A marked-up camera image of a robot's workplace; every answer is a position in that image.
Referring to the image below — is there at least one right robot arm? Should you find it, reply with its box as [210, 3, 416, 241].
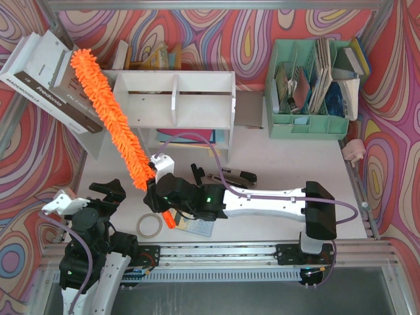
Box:
[143, 173, 358, 255]

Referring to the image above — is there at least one yellow grey calculator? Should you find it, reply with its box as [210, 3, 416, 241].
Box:
[171, 209, 214, 238]

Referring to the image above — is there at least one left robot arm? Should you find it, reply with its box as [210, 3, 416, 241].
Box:
[55, 179, 139, 314]

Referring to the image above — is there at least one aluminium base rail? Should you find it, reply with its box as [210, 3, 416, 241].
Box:
[39, 241, 401, 272]

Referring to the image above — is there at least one masking tape roll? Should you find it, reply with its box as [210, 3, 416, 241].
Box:
[136, 213, 163, 239]

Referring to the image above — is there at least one black silver stapler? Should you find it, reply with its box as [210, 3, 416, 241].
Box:
[222, 167, 257, 187]

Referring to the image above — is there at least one grey cardboard sheet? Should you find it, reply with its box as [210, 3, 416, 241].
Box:
[234, 91, 263, 127]

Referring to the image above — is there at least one black binder clip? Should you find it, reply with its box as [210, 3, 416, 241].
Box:
[190, 163, 205, 186]

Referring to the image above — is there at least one brown Lonely Ones book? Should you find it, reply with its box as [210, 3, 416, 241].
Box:
[50, 49, 104, 134]

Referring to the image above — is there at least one pink piggy figure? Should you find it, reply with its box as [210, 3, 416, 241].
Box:
[342, 138, 366, 167]

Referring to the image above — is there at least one white wooden bookshelf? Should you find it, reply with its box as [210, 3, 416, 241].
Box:
[73, 69, 237, 163]

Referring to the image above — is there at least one orange microfiber duster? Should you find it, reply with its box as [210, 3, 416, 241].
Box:
[70, 48, 177, 229]

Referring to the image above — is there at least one Fredonia book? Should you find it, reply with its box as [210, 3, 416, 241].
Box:
[15, 31, 88, 134]

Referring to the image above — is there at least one stack of coloured paper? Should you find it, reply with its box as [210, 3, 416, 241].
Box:
[156, 129, 217, 146]

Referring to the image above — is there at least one white Mademoiselle book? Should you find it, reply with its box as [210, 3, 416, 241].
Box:
[1, 32, 41, 99]

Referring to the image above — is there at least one green desk organizer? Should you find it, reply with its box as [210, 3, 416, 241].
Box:
[264, 37, 349, 140]

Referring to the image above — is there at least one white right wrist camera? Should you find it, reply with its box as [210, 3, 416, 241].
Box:
[150, 154, 175, 182]

